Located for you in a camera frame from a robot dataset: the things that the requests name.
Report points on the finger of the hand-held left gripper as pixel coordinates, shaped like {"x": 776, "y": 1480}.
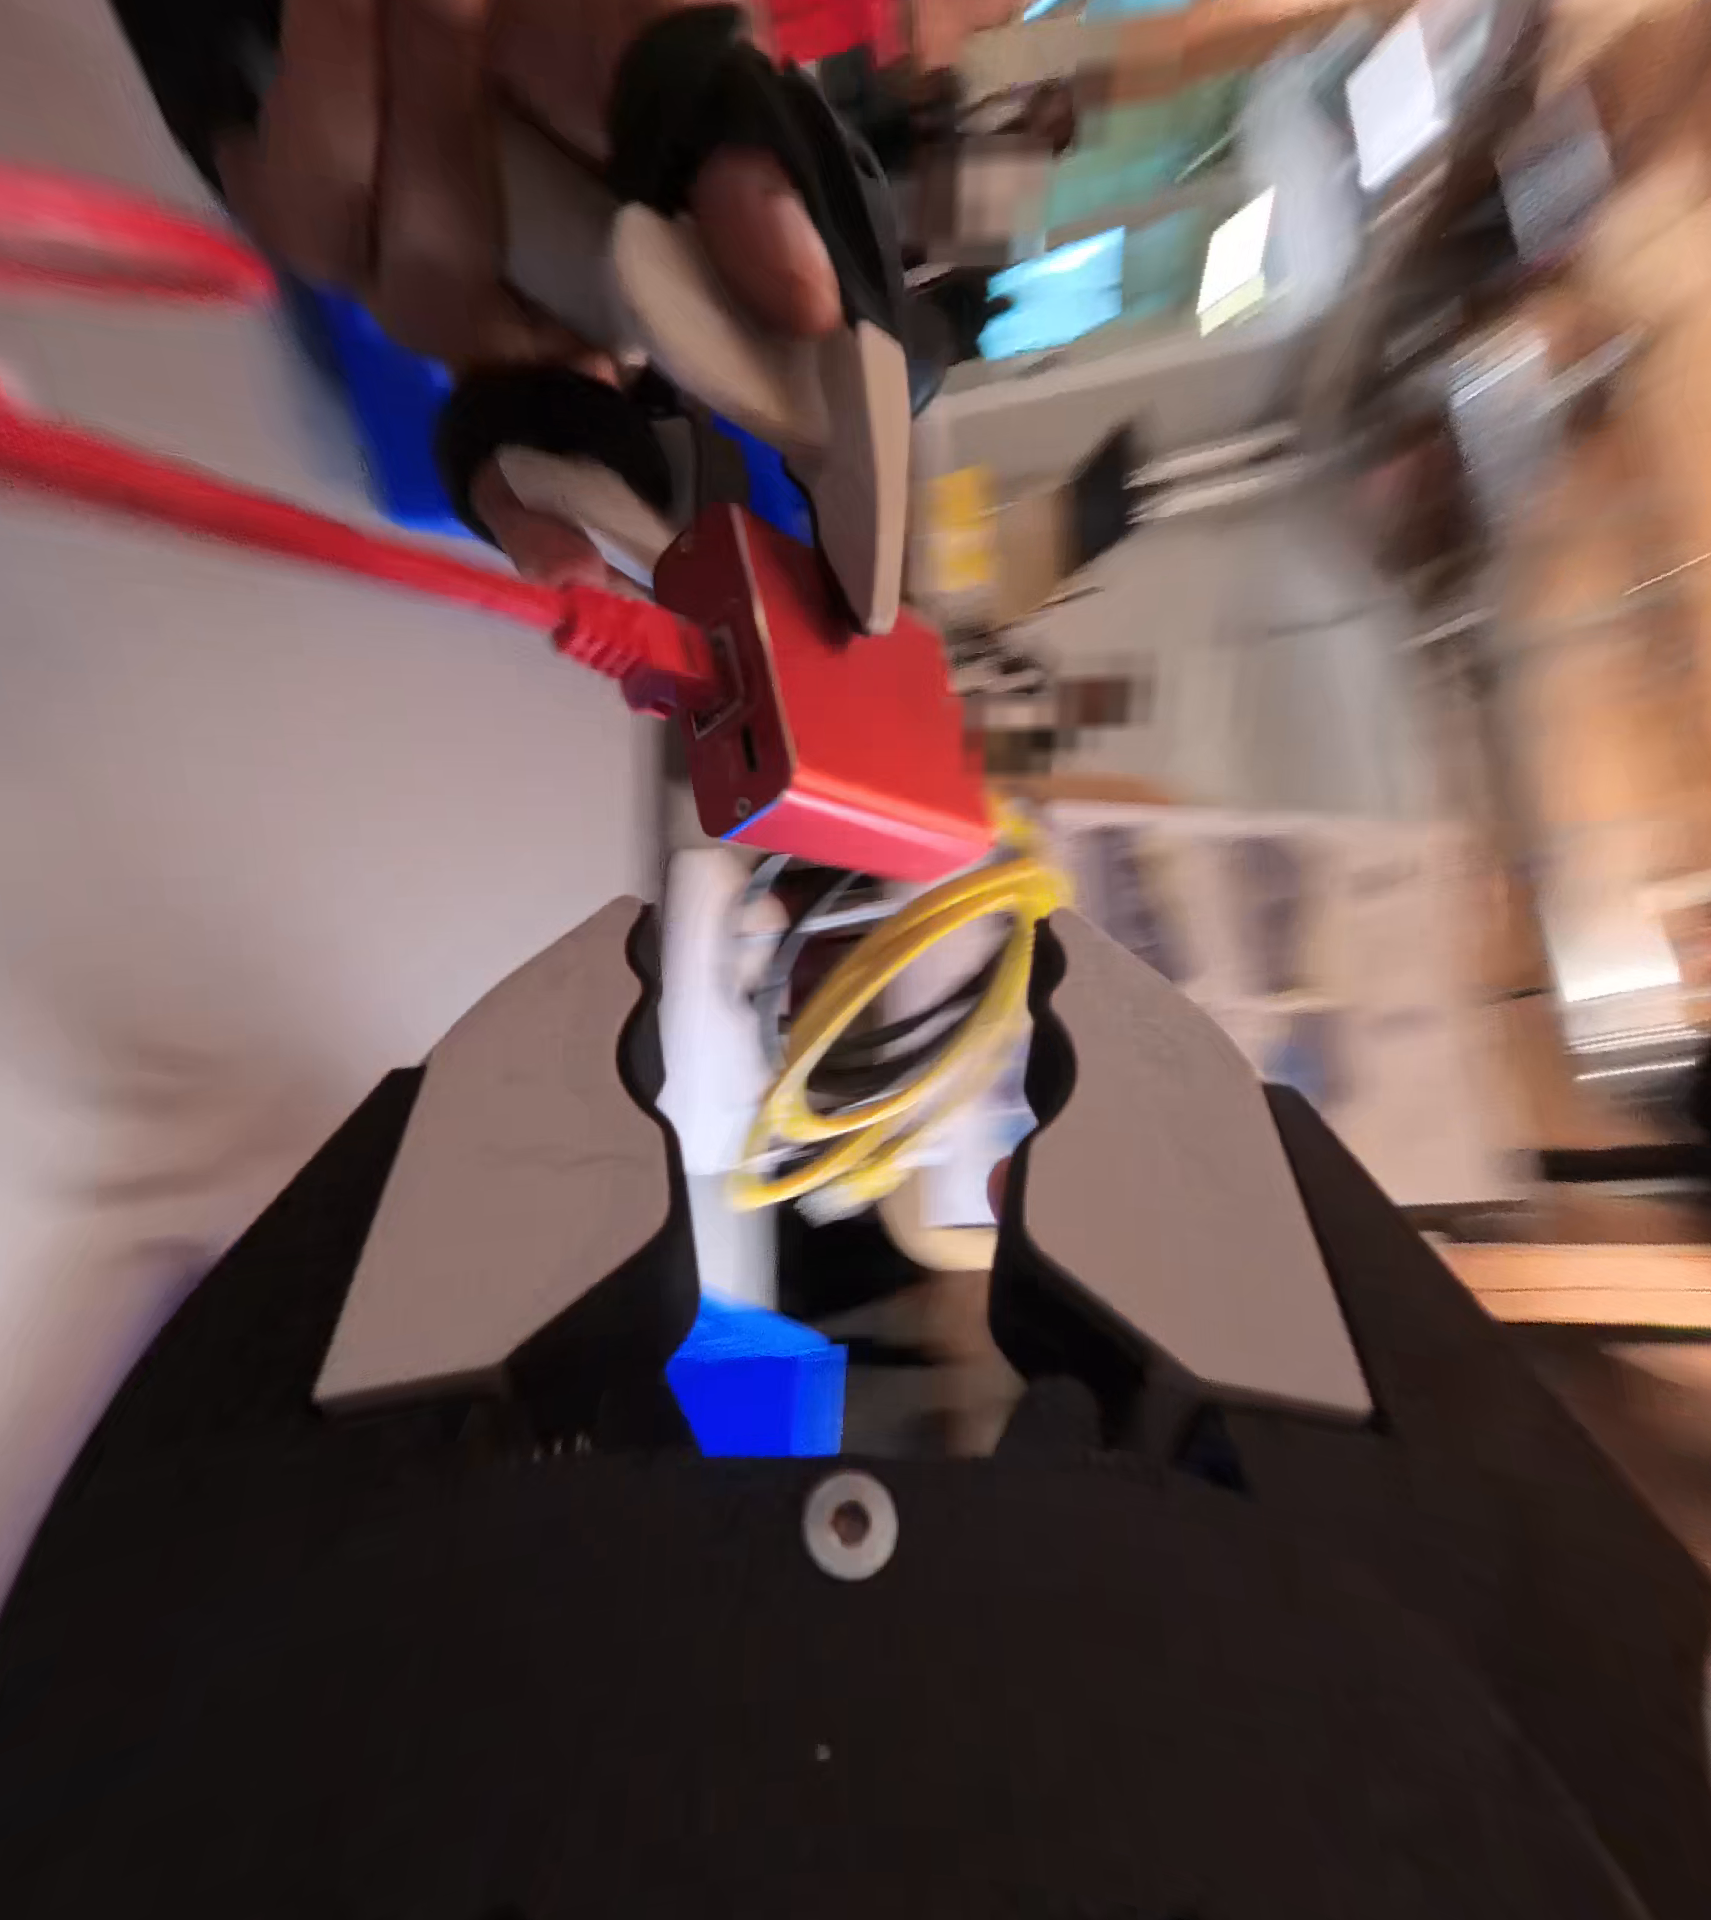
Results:
{"x": 878, "y": 480}

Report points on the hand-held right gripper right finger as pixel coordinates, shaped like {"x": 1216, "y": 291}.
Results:
{"x": 1170, "y": 1185}

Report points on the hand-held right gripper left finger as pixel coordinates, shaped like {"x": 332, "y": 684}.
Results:
{"x": 526, "y": 1141}

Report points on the red ethernet switch box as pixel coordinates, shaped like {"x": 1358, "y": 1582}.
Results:
{"x": 856, "y": 705}

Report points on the person's left hand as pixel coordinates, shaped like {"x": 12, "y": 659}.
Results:
{"x": 390, "y": 164}

